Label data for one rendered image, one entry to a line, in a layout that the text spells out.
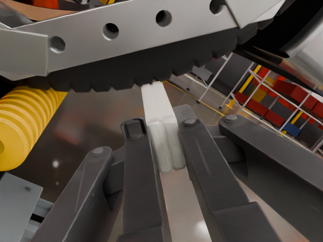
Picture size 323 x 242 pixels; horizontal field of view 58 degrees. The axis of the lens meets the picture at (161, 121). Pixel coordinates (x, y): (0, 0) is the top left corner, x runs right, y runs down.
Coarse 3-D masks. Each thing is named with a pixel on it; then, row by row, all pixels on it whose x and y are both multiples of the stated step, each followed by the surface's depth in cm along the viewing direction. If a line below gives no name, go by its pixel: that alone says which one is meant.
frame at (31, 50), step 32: (128, 0) 23; (160, 0) 23; (192, 0) 23; (224, 0) 23; (256, 0) 23; (0, 32) 22; (32, 32) 23; (64, 32) 23; (96, 32) 23; (128, 32) 24; (160, 32) 24; (192, 32) 24; (0, 64) 23; (32, 64) 24; (64, 64) 24
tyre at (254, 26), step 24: (288, 0) 32; (264, 24) 33; (168, 48) 33; (192, 48) 33; (216, 48) 33; (72, 72) 33; (96, 72) 33; (120, 72) 33; (144, 72) 33; (168, 72) 34
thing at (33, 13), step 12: (0, 0) 29; (12, 0) 30; (24, 0) 32; (36, 0) 36; (48, 0) 41; (60, 0) 47; (24, 12) 30; (36, 12) 30; (48, 12) 30; (60, 12) 30; (72, 12) 30; (108, 24) 31
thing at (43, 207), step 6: (42, 204) 73; (48, 204) 73; (36, 210) 72; (42, 210) 73; (48, 210) 74; (36, 216) 66; (42, 216) 69; (30, 222) 65; (36, 222) 65; (30, 228) 64; (36, 228) 65; (24, 234) 64; (30, 234) 64; (24, 240) 63
